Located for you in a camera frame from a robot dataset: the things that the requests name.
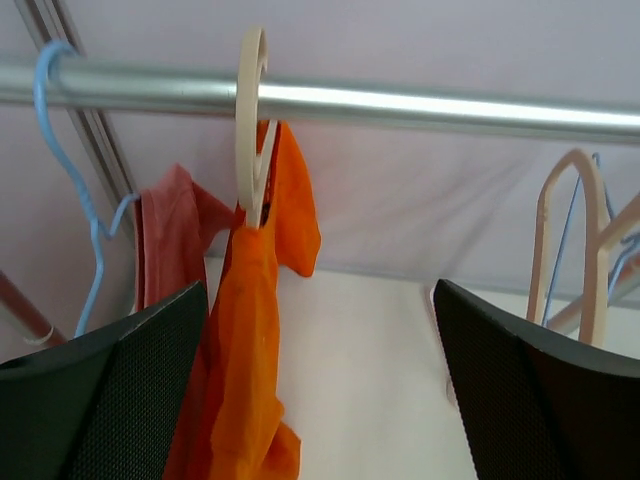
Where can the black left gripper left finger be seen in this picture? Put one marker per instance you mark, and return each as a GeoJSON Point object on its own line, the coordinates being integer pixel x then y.
{"type": "Point", "coordinates": [103, 405]}

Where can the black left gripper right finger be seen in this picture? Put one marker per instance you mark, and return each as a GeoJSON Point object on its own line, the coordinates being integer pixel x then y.
{"type": "Point", "coordinates": [536, 404]}

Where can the beige wooden hanger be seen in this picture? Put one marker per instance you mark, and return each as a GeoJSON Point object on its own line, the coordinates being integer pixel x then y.
{"type": "Point", "coordinates": [601, 235]}
{"type": "Point", "coordinates": [252, 165]}

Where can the orange t shirt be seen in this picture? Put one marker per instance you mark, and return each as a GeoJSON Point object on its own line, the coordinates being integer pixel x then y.
{"type": "Point", "coordinates": [231, 423]}

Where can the light blue wire hanger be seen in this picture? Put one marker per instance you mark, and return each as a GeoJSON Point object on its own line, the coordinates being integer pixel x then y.
{"type": "Point", "coordinates": [98, 230]}
{"type": "Point", "coordinates": [621, 281]}

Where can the pink t shirt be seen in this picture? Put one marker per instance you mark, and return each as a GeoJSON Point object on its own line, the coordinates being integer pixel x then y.
{"type": "Point", "coordinates": [176, 221]}

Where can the metal clothes rack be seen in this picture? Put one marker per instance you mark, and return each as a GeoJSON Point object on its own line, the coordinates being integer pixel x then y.
{"type": "Point", "coordinates": [409, 182]}

